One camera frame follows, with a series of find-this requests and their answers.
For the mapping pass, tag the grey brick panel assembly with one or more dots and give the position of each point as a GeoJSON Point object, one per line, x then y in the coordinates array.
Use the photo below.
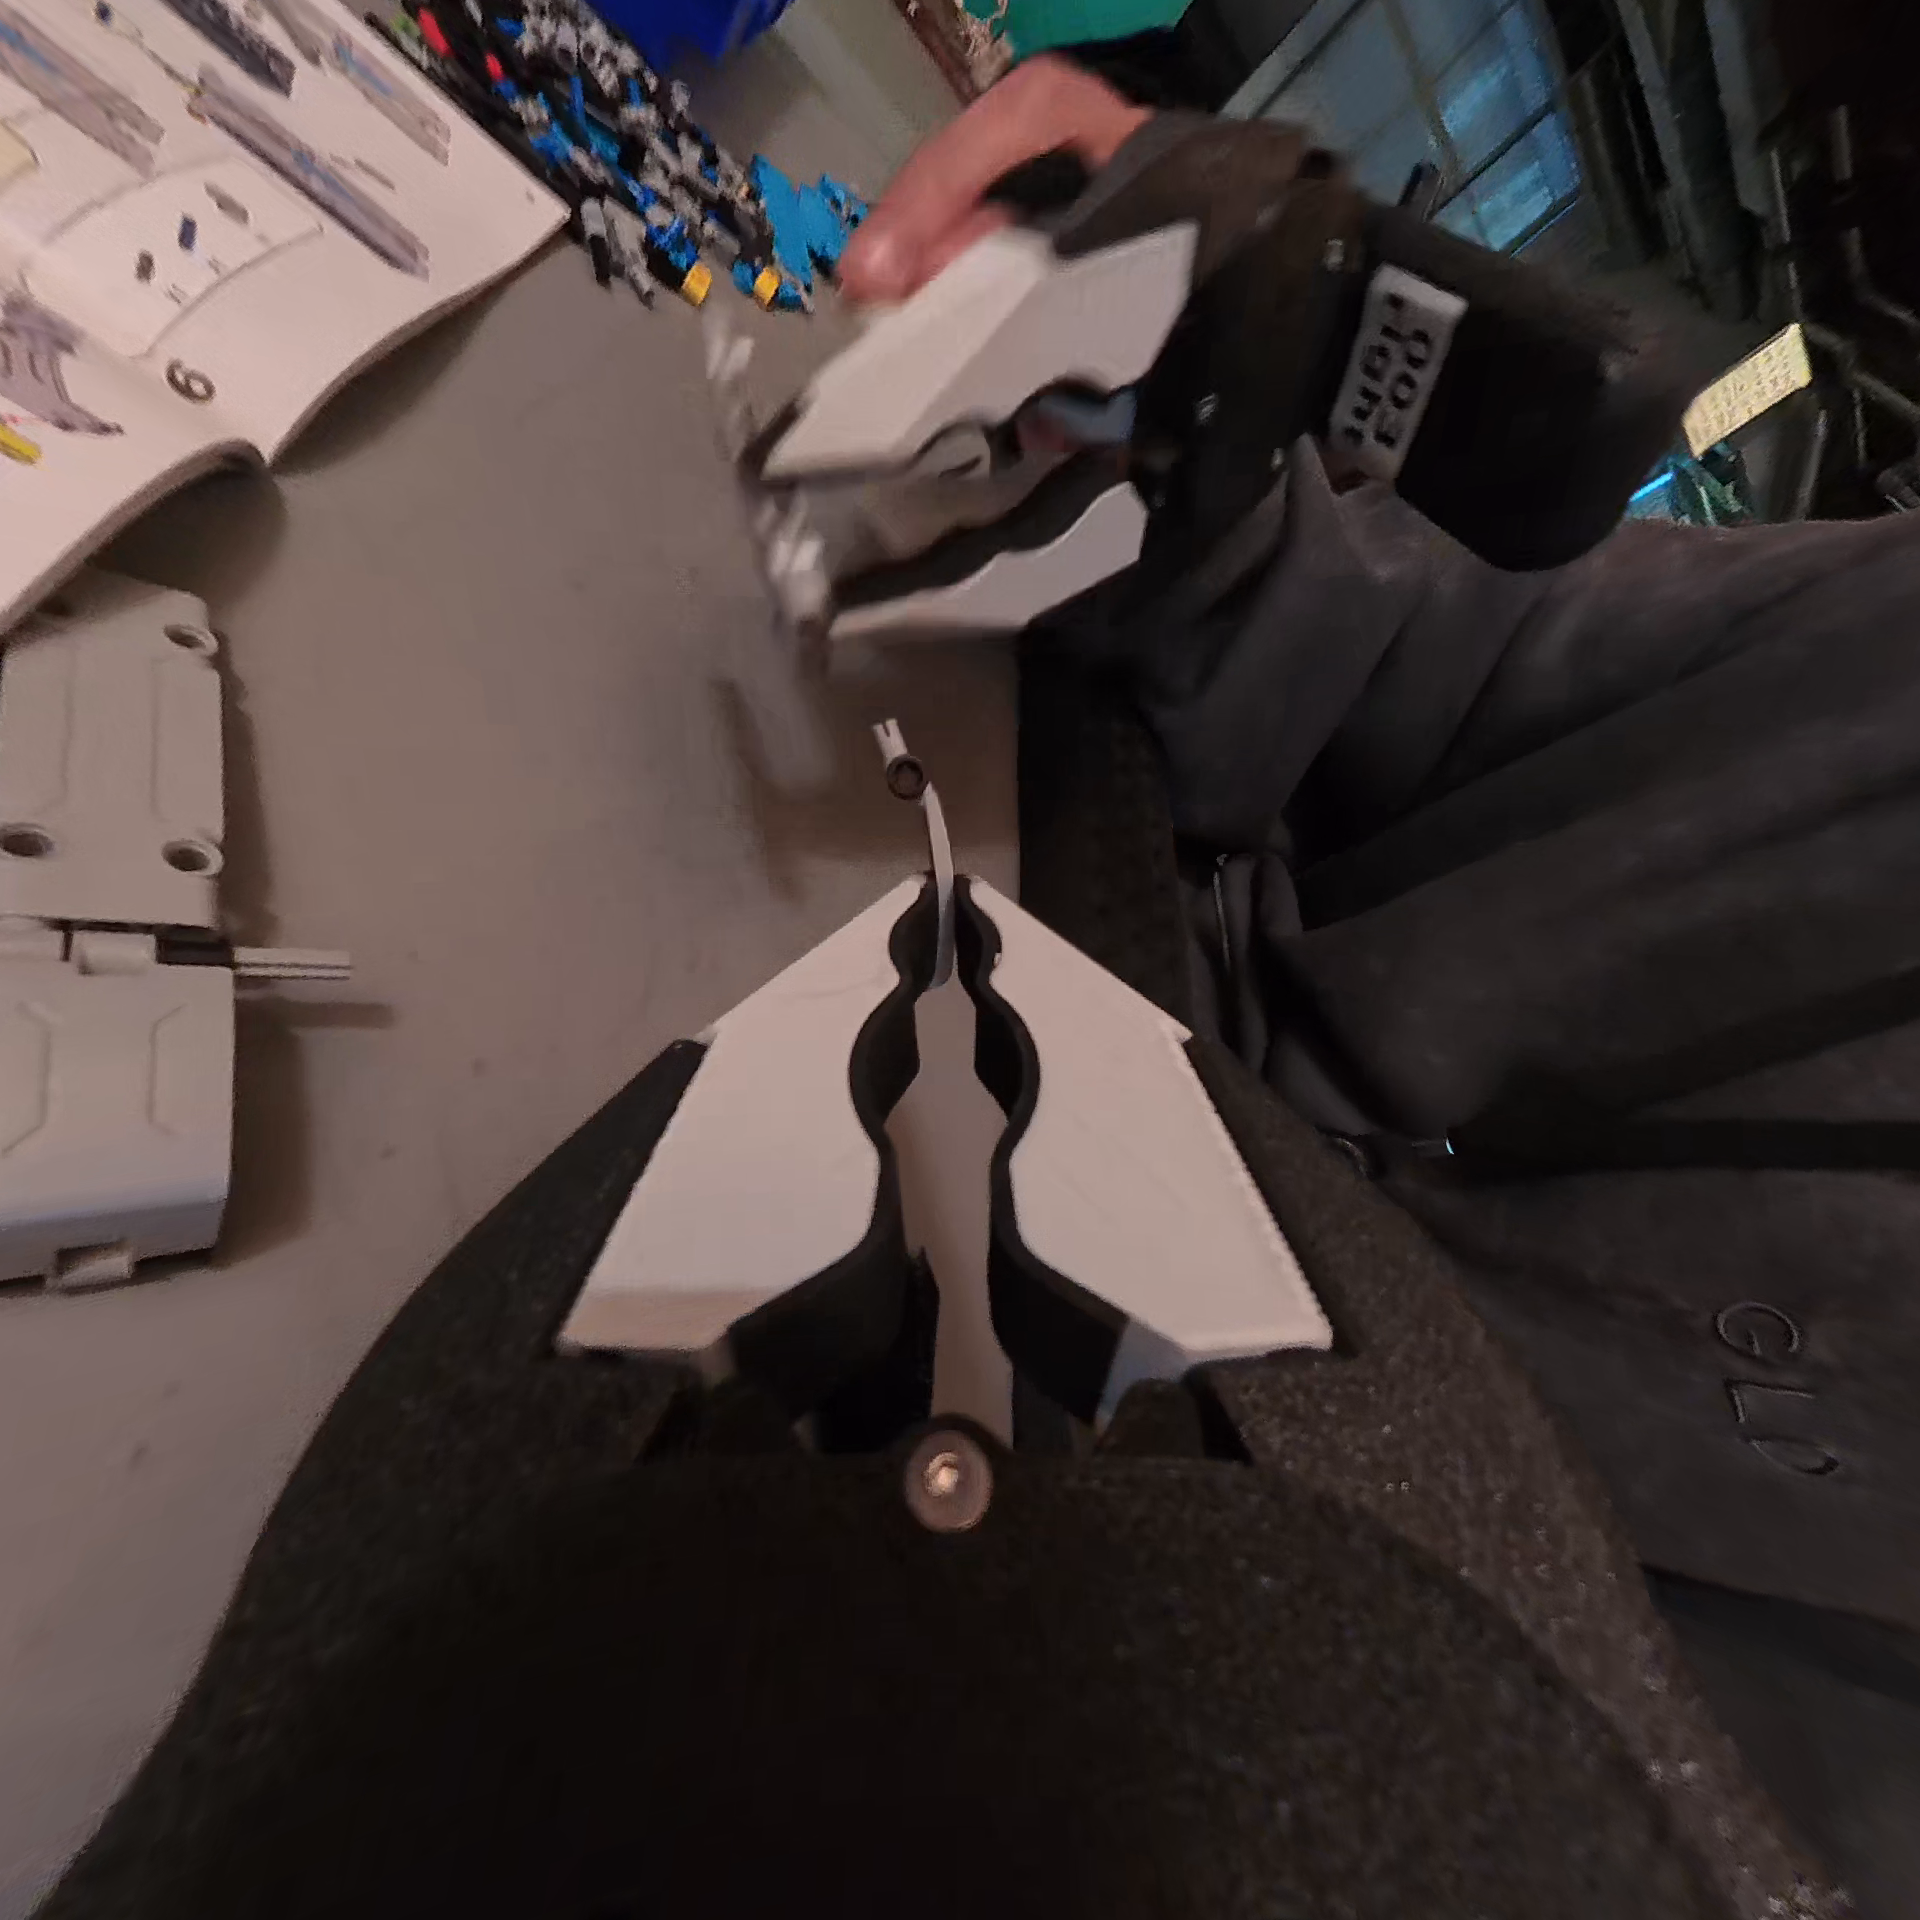
{"type": "Point", "coordinates": [105, 751]}

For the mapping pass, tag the open instruction booklet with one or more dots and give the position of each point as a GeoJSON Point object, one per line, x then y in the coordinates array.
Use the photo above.
{"type": "Point", "coordinates": [224, 300]}

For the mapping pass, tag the pile of small brick parts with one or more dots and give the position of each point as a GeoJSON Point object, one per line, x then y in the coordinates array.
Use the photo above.
{"type": "Point", "coordinates": [630, 135]}

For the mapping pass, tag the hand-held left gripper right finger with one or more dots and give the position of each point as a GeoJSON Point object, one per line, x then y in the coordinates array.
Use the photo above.
{"type": "Point", "coordinates": [1156, 1200]}

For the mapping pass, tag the grey desk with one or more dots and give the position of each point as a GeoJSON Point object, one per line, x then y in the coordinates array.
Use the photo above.
{"type": "Point", "coordinates": [524, 751]}

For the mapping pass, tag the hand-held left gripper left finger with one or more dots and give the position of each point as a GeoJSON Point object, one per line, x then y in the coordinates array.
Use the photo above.
{"type": "Point", "coordinates": [735, 1200]}

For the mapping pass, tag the wooden cutout model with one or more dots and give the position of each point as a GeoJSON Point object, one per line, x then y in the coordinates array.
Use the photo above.
{"type": "Point", "coordinates": [945, 24]}

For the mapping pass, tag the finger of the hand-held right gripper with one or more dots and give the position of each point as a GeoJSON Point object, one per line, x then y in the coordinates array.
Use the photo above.
{"type": "Point", "coordinates": [1020, 578]}
{"type": "Point", "coordinates": [974, 346]}

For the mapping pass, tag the black perforated panel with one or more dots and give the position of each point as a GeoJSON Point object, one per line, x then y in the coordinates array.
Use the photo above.
{"type": "Point", "coordinates": [1095, 839]}

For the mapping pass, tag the person's right hand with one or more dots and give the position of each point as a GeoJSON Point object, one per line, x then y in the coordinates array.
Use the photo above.
{"type": "Point", "coordinates": [960, 150]}

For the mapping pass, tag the blue plastic bin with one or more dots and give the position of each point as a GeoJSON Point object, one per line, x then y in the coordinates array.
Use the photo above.
{"type": "Point", "coordinates": [691, 27]}

